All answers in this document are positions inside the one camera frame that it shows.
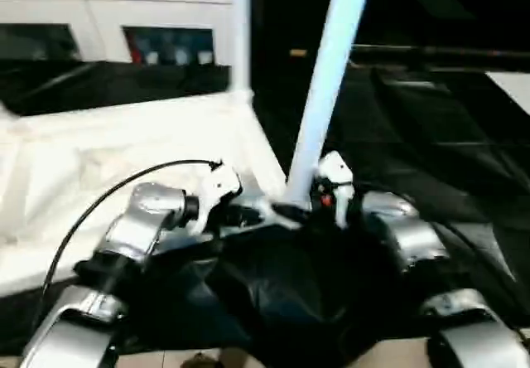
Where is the black plastic mat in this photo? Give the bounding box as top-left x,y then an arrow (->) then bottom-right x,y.
0,53 -> 530,365

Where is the white plastic table leg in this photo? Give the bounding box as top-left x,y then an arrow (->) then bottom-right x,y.
230,0 -> 254,102
283,0 -> 375,211

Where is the white cabinet with glass doors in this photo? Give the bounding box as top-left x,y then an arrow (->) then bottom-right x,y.
0,0 -> 236,66

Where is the black bar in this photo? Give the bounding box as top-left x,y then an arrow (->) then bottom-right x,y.
348,45 -> 530,64

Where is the white plastic table top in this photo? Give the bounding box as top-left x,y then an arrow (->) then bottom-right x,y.
0,88 -> 292,296

